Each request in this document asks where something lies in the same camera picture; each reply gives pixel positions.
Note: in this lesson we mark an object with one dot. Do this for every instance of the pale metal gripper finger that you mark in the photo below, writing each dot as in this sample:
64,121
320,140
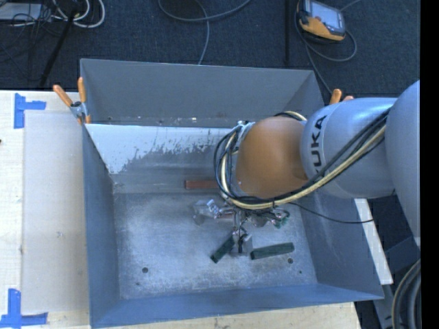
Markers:
205,211
242,244

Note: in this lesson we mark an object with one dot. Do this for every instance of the dark green flat block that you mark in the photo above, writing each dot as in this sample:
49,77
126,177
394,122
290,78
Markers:
222,249
272,251

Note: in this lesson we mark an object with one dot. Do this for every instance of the red-brown flat block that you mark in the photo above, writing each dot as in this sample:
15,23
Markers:
200,184

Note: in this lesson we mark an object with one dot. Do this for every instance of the grey metal bin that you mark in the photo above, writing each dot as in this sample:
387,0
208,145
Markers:
164,238

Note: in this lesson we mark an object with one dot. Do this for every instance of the pale wood flat board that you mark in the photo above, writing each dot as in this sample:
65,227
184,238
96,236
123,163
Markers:
51,201

